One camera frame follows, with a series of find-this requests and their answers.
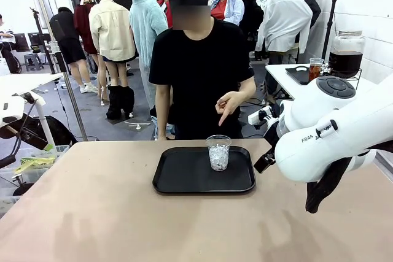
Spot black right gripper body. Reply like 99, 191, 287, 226
262, 124, 280, 153

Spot short clear plastic cup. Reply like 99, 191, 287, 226
206, 134, 232, 172

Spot tall clear plastic cup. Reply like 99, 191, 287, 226
309, 58, 325, 82

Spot person's left forearm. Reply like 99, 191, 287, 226
236, 77, 257, 102

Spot person's right forearm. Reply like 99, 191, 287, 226
155, 83, 172, 140

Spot person's left hand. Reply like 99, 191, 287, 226
216, 91, 244, 127

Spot white side table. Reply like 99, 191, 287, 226
265, 63, 378, 101

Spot black side tray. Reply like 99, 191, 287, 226
284, 66, 322, 86

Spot black serving tray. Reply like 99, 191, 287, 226
152, 146, 257, 195

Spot person in black t-shirt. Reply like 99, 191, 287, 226
149, 0, 257, 141

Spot glass tea dispenser jar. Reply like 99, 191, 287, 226
329, 30, 366, 79

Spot mannequin in white shirt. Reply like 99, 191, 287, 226
256, 0, 314, 64

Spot mannequin in black jacket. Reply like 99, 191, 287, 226
233, 0, 265, 60

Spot black light stand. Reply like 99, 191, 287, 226
321, 0, 340, 64

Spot mannequin in black coat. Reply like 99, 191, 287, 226
291, 0, 322, 29

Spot black fuzzy boot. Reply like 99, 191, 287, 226
121, 85, 136, 118
106, 85, 123, 121

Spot mannequin in red jacket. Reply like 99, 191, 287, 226
158, 0, 170, 29

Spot mannequin in light blue fleece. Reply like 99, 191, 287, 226
128, 0, 169, 112

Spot mannequin in cream jacket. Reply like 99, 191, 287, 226
88, 0, 138, 120

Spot mannequin in maroon jacket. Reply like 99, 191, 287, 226
72, 0, 104, 103

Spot bystander in black shorts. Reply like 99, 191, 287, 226
50, 6, 99, 94

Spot yellow green packet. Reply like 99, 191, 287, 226
14, 156, 56, 174

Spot slanted metal pole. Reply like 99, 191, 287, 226
29, 0, 89, 142

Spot clear plastic storage bin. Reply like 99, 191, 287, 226
0, 144, 71, 214

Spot black round base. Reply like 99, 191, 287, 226
12, 182, 35, 197

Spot grey plastic stool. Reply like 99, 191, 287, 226
23, 53, 44, 72

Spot white work table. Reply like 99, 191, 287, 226
0, 72, 64, 150

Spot black computer monitor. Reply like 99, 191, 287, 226
14, 33, 31, 53

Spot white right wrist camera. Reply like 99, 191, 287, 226
247, 106, 273, 125

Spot black wire dispenser stand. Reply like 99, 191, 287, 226
319, 67, 363, 90

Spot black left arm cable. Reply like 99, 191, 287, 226
0, 92, 41, 169

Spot black camera tripod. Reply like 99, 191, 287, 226
29, 6, 56, 74

